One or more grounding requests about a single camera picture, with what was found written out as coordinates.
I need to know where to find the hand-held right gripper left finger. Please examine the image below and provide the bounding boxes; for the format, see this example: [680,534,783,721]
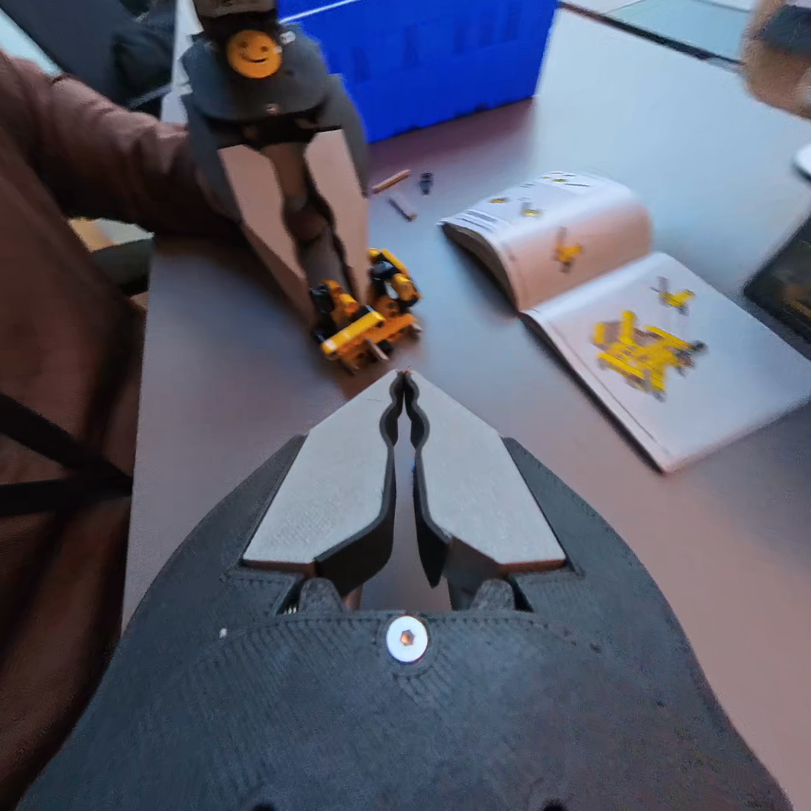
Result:
[242,370,406,598]

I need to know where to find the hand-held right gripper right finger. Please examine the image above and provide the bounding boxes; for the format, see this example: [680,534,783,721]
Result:
[405,369,566,610]

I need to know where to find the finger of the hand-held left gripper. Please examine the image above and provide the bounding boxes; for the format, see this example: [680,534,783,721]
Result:
[303,128,372,300]
[218,147,319,325]

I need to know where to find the yellow black lego model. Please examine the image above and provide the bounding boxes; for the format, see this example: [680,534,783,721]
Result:
[308,248,425,375]

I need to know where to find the person's left forearm brown sleeve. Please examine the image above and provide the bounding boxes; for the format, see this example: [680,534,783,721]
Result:
[0,49,249,243]

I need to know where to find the open lego instruction booklet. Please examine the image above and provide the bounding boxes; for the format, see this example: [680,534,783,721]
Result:
[438,170,807,475]

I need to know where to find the dark office chair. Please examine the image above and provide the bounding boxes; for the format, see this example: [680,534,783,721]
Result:
[0,0,180,119]

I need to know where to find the blue plastic bin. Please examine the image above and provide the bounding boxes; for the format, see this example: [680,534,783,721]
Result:
[277,0,559,144]

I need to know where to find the person's brown clothed torso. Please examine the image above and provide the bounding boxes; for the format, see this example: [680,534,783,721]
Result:
[0,190,154,811]

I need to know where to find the dark flat panel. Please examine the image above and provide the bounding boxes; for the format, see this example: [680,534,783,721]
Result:
[561,0,743,65]

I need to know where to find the tan rounded object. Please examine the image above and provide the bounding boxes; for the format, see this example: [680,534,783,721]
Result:
[740,0,811,120]

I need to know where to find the black strap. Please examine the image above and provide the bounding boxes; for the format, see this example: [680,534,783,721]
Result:
[0,392,135,518]

